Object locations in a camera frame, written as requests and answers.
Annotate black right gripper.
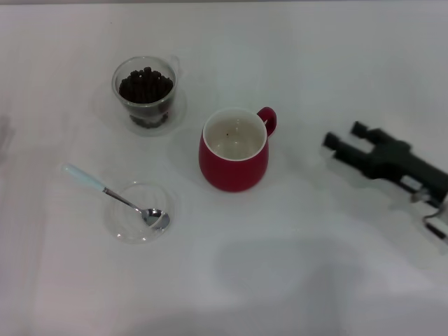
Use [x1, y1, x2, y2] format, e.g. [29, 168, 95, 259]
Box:
[321, 120, 448, 208]

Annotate red ceramic mug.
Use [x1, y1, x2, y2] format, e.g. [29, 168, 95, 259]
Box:
[198, 106, 279, 193]

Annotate blue handled metal spoon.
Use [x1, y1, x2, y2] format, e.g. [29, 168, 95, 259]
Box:
[62, 163, 171, 229]

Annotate coffee beans pile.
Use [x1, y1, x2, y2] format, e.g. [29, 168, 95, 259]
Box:
[118, 66, 175, 127]

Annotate clear glass cup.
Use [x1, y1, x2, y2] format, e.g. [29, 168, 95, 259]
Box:
[111, 55, 182, 131]

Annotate clear glass saucer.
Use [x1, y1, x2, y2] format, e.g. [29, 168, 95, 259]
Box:
[93, 83, 188, 138]

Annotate clear glass dish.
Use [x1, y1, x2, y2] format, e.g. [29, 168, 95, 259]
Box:
[104, 180, 180, 246]

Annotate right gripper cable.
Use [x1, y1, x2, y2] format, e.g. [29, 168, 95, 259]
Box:
[410, 190, 448, 242]

